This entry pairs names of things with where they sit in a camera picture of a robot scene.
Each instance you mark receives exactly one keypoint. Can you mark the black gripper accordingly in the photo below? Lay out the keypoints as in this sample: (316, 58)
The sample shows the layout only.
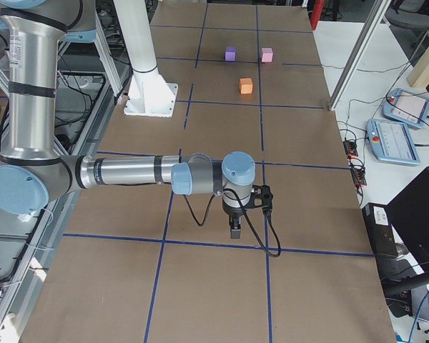
(234, 213)

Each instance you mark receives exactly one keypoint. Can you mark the orange foam cube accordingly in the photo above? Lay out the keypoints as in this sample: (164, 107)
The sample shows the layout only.
(246, 85)

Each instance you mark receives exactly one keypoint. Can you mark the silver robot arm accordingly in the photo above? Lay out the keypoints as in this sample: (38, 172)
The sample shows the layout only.
(32, 173)

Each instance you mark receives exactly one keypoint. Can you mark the purple foam cube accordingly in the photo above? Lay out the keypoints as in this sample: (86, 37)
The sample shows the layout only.
(230, 53)

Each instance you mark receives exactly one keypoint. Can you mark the near blue teach pendant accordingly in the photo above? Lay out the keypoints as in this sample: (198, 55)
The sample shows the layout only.
(391, 142)

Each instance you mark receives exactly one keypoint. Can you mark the blue teach pendant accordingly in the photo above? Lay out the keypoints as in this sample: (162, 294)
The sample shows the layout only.
(391, 142)
(409, 108)

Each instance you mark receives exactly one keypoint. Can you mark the pink foam cube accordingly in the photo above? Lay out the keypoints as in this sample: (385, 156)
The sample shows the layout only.
(267, 55)

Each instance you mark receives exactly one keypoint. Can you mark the far blue teach pendant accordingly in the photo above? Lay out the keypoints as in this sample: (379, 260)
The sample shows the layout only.
(409, 108)

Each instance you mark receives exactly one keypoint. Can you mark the light wooden beam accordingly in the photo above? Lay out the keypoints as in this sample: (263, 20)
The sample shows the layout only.
(419, 76)

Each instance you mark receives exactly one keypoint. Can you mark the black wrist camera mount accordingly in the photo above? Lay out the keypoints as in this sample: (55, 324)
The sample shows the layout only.
(260, 197)

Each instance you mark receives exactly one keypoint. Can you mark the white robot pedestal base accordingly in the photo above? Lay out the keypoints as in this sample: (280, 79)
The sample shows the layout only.
(149, 94)

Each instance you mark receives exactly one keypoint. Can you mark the aluminium side frame rail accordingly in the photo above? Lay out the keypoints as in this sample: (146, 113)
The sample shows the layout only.
(21, 241)

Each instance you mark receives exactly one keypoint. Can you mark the grey aluminium frame post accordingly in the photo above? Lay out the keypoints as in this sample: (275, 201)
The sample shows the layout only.
(373, 20)

